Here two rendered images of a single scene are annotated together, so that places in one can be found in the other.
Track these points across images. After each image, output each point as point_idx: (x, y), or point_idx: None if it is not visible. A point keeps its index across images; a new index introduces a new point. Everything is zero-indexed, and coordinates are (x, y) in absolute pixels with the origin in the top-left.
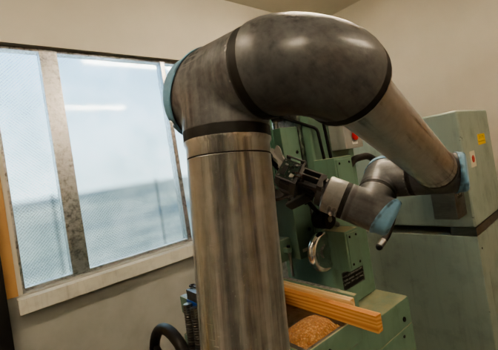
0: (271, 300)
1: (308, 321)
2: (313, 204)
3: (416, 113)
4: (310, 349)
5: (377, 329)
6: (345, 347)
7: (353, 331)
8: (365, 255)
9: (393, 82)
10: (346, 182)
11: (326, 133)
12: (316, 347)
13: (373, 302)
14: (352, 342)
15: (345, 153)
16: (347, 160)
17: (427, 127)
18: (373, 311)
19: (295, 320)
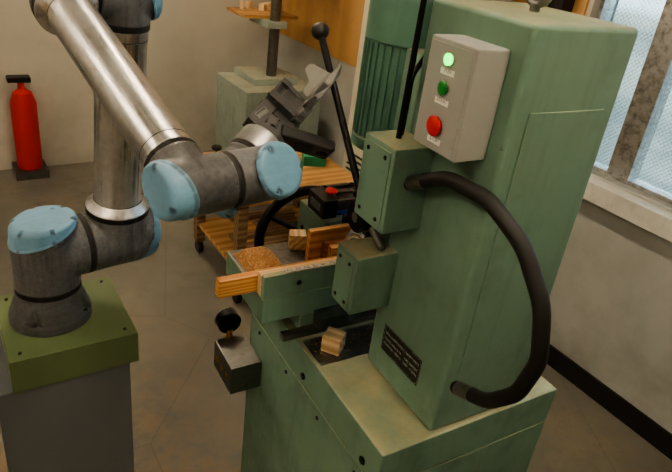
0: (94, 112)
1: (259, 252)
2: (354, 180)
3: (75, 52)
4: (230, 255)
5: (215, 289)
6: (247, 299)
7: (254, 299)
8: (433, 363)
9: (58, 18)
10: (242, 136)
11: (404, 89)
12: (232, 260)
13: (384, 405)
14: (252, 306)
15: (472, 162)
16: (383, 153)
17: (89, 74)
18: (226, 279)
19: (291, 263)
